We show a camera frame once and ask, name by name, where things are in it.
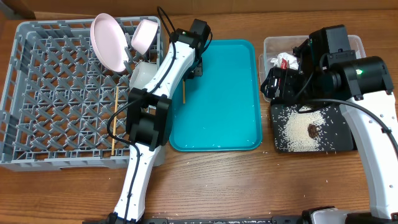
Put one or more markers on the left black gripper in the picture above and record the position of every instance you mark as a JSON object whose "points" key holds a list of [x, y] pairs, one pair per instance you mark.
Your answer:
{"points": [[198, 71]]}

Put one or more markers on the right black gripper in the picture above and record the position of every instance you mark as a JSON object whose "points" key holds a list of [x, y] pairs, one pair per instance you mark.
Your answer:
{"points": [[272, 83]]}

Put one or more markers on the wooden chopstick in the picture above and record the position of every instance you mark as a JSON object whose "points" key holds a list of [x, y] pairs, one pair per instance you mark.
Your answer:
{"points": [[115, 119], [183, 92]]}

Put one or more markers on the white tissue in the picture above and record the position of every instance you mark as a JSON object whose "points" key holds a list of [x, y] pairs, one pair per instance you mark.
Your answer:
{"points": [[292, 60]]}

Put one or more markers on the grey round bowl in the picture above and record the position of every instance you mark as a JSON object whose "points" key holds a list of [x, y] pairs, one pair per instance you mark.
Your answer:
{"points": [[142, 75]]}

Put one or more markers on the brown food scrap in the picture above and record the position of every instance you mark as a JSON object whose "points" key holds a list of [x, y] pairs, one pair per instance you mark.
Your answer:
{"points": [[312, 131]]}

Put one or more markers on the pink bowl with rice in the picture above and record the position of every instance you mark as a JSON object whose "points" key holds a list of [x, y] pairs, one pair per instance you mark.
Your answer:
{"points": [[144, 35]]}

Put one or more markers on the large white round plate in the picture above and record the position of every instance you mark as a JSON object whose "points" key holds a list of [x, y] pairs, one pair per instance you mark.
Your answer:
{"points": [[109, 42]]}

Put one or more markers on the red snack wrapper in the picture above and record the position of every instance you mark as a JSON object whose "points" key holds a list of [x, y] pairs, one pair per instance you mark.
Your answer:
{"points": [[284, 64]]}

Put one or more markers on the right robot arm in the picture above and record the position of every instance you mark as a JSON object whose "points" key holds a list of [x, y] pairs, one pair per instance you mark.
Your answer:
{"points": [[368, 105]]}

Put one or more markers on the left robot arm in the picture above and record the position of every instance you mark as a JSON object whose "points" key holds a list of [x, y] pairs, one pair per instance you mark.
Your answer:
{"points": [[149, 117]]}

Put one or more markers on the black food waste tray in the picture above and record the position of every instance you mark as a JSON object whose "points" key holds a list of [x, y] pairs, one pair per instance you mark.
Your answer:
{"points": [[339, 131]]}

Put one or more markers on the grey plastic dishwasher rack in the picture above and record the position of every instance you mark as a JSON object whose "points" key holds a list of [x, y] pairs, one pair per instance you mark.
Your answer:
{"points": [[58, 97]]}

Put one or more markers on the teal plastic serving tray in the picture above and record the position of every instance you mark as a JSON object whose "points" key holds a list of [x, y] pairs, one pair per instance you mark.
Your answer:
{"points": [[222, 110]]}

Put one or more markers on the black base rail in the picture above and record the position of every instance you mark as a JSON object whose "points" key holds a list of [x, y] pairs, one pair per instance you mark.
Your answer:
{"points": [[319, 215]]}

